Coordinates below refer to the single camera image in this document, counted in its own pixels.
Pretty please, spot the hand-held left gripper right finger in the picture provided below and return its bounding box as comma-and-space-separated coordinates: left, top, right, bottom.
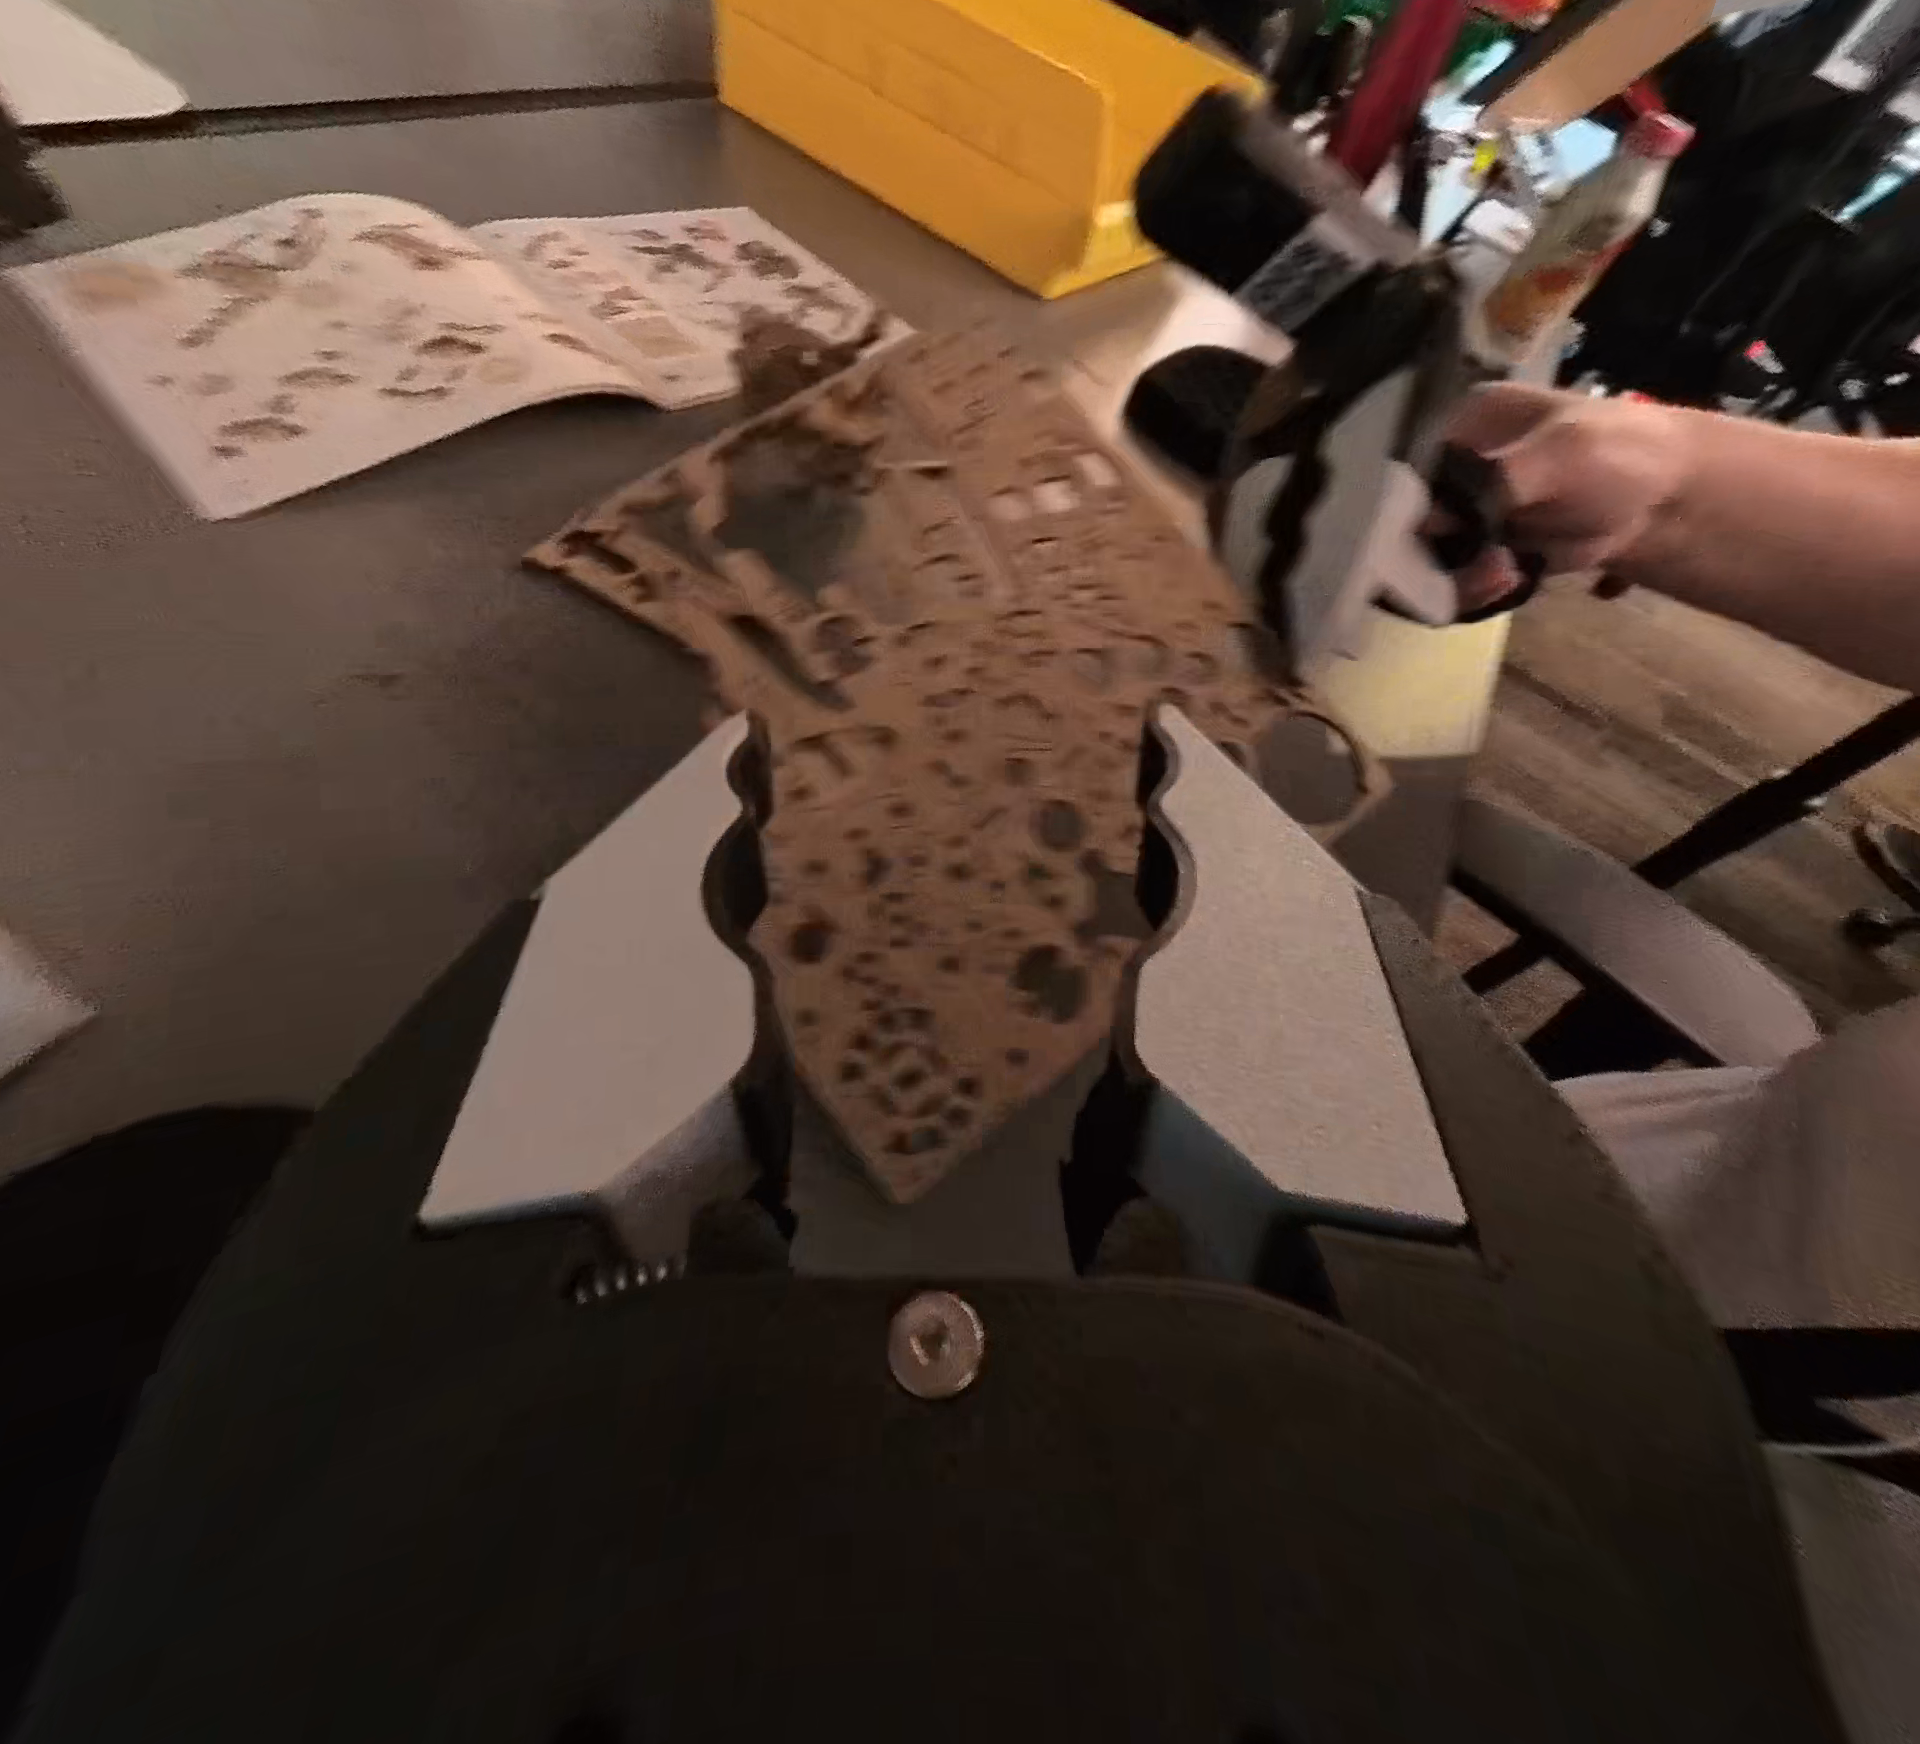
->
1079, 706, 1469, 1266

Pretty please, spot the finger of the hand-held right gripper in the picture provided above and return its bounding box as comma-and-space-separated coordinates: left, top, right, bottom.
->
1215, 363, 1450, 689

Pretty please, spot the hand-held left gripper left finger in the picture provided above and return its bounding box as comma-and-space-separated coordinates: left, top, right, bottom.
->
417, 712, 798, 1273

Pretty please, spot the laser-cut wooden parts sheet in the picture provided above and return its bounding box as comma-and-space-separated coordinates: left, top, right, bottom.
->
522, 328, 1397, 1205

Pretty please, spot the person's right forearm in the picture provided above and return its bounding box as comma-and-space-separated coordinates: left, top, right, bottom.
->
1636, 402, 1920, 696

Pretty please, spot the person's right hand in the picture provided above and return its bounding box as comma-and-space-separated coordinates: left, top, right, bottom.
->
1418, 387, 1703, 608

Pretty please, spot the black perforated object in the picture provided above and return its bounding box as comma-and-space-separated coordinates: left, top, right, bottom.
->
1123, 347, 1280, 493

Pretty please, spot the dark red cylinder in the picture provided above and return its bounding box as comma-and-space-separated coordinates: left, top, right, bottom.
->
1327, 0, 1485, 177

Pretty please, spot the yellow plastic bin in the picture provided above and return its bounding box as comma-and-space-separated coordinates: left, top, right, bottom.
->
698, 0, 1276, 303

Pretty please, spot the grey chair armrest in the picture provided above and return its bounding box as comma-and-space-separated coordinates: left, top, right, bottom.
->
1462, 800, 1819, 1077

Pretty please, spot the white orange drink bottle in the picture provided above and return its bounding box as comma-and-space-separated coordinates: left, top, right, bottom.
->
1477, 109, 1698, 342

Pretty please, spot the tilted tan board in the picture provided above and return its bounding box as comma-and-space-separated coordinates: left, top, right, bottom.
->
1477, 0, 1748, 142

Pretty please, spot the black chair base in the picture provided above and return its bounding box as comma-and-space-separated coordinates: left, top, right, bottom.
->
1632, 690, 1920, 894

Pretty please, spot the white cardboard tray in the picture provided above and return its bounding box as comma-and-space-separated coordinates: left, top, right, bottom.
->
0, 925, 99, 1077

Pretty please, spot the open instruction booklet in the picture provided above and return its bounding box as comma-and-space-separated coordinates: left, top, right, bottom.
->
0, 190, 917, 523

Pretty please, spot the white cardboard flap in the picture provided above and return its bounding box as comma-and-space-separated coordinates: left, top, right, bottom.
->
0, 0, 192, 129

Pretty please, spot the black harness strap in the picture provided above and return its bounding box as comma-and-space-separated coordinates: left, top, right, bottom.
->
1716, 1321, 1920, 1454

